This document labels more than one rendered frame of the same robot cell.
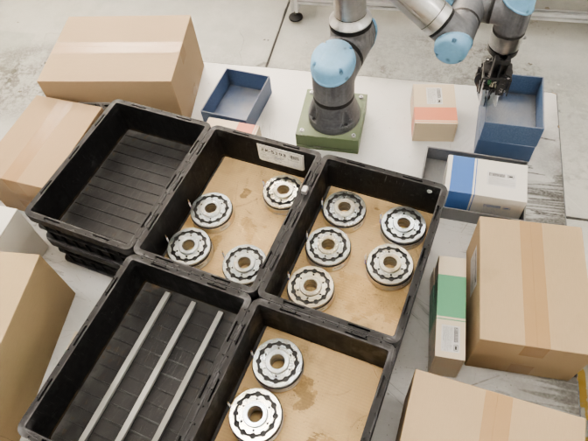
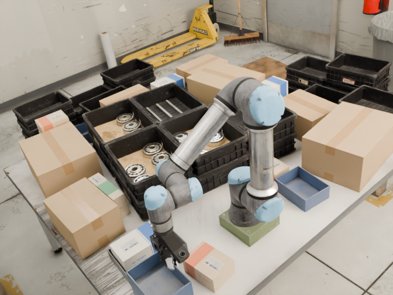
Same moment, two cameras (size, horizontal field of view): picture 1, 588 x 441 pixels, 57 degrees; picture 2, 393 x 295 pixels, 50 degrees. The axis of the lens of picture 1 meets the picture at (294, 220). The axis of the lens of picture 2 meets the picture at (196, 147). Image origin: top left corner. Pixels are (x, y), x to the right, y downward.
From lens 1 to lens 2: 2.20 m
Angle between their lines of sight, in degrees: 79
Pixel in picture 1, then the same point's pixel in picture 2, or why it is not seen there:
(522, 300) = (78, 195)
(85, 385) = (183, 104)
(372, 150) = (216, 232)
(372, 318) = (126, 163)
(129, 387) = (172, 111)
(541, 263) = (80, 209)
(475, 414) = (70, 155)
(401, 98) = (242, 270)
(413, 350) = not seen: hidden behind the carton
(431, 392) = (86, 151)
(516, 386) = not seen: hidden behind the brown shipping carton
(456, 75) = not seen: outside the picture
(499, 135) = (151, 263)
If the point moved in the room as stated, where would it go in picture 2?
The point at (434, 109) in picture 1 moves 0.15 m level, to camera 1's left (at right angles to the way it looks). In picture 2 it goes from (203, 256) to (221, 229)
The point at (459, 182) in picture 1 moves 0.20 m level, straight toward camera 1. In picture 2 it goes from (147, 228) to (129, 202)
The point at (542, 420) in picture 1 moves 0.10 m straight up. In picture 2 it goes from (50, 167) to (43, 150)
